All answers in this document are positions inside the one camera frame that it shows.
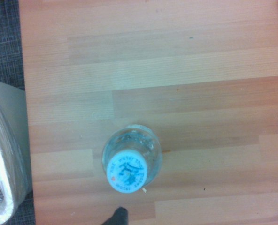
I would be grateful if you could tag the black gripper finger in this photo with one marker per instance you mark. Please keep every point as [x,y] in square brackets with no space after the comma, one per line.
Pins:
[118,217]

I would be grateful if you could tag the grey trash bin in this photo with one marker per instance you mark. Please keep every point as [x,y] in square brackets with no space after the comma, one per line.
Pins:
[11,122]

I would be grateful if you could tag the clear plastic water bottle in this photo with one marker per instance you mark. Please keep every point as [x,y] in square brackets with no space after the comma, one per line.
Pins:
[129,159]

